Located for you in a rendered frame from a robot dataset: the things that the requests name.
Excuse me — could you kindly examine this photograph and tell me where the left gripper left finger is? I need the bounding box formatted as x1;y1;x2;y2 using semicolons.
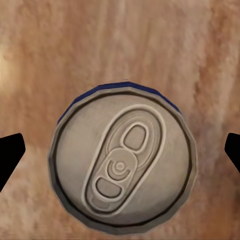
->
0;133;26;192

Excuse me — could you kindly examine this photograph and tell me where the can of soda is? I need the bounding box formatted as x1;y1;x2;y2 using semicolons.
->
46;81;199;237

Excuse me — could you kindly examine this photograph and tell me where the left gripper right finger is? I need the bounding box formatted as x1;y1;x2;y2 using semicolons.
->
224;132;240;172

